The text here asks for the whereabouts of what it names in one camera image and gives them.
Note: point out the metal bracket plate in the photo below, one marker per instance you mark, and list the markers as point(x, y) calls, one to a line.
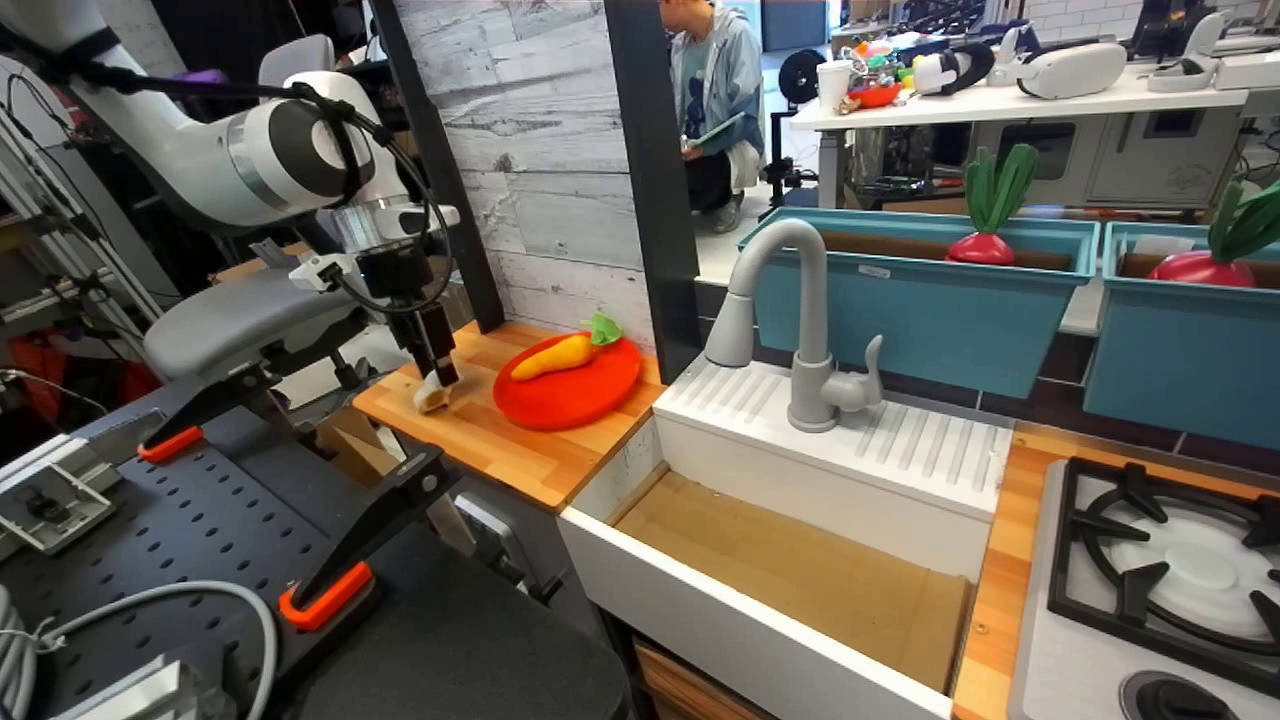
point(52, 506)

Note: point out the white cup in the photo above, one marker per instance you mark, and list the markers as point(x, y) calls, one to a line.
point(833, 90)

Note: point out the black vertical post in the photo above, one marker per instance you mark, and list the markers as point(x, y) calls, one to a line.
point(655, 200)

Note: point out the white toy sink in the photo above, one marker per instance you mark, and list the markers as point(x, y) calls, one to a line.
point(746, 626)

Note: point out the black perforated board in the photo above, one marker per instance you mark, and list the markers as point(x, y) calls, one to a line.
point(175, 523)

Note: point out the red round plate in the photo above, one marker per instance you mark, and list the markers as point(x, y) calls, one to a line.
point(564, 402)

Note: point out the grey toy faucet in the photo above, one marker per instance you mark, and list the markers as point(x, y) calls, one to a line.
point(809, 363)

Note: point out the teal planter box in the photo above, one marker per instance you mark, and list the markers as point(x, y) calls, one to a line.
point(1187, 363)
point(923, 320)

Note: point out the purple roller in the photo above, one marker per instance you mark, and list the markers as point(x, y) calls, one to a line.
point(206, 76)

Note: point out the grey wood-print backdrop panel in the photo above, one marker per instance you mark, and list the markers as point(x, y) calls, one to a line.
point(534, 162)

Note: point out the white desk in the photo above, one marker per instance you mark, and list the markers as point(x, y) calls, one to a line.
point(985, 105)

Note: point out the grey office chair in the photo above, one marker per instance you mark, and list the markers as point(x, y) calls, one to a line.
point(227, 332)

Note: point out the toy gas stove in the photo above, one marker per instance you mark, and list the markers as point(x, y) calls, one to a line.
point(1067, 665)

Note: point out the red radish plush toy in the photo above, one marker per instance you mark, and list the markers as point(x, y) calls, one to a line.
point(1192, 271)
point(983, 246)

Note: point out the white headset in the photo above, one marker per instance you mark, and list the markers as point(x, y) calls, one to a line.
point(1075, 69)

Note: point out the orange carrot plush toy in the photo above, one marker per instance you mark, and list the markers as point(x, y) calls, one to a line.
point(553, 359)

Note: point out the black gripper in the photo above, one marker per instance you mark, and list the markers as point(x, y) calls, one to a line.
point(400, 281)

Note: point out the black backdrop frame bar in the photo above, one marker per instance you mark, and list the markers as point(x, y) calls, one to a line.
point(446, 185)

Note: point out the black round device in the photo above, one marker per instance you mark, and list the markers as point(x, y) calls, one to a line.
point(803, 76)

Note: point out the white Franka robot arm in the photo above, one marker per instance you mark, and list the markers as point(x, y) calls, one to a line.
point(202, 155)

